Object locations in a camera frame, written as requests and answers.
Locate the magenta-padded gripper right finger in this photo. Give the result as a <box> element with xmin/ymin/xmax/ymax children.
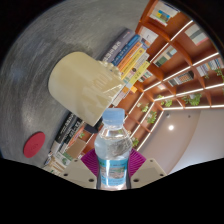
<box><xmin>128</xmin><ymin>147</ymin><xmax>168</xmax><ymax>190</ymax></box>

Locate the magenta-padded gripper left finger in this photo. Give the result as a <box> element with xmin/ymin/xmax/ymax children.
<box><xmin>59</xmin><ymin>147</ymin><xmax>101</xmax><ymax>190</ymax></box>

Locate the clear blue-capped water bottle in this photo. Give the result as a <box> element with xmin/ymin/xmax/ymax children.
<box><xmin>94</xmin><ymin>108</ymin><xmax>134</xmax><ymax>191</ymax></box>

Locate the tan chair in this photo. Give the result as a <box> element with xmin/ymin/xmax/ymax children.
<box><xmin>66</xmin><ymin>137</ymin><xmax>87</xmax><ymax>160</ymax></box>

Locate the stack of dark books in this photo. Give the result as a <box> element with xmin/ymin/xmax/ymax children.
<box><xmin>49</xmin><ymin>111</ymin><xmax>90</xmax><ymax>156</ymax></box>

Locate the dark office chair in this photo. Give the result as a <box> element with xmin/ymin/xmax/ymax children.
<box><xmin>84</xmin><ymin>118</ymin><xmax>103</xmax><ymax>135</ymax></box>

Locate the flat round red coaster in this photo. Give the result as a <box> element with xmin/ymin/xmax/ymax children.
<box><xmin>22</xmin><ymin>131</ymin><xmax>47</xmax><ymax>159</ymax></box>

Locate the cream plastic cup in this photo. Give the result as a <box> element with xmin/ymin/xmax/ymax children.
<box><xmin>47</xmin><ymin>50</ymin><xmax>126</xmax><ymax>127</ymax></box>

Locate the wooden shelf unit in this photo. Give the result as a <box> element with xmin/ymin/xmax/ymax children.
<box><xmin>83</xmin><ymin>0</ymin><xmax>224</xmax><ymax>155</ymax></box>

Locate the stack of colourful books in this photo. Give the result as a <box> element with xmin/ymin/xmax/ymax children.
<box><xmin>99</xmin><ymin>28</ymin><xmax>152</xmax><ymax>108</ymax></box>

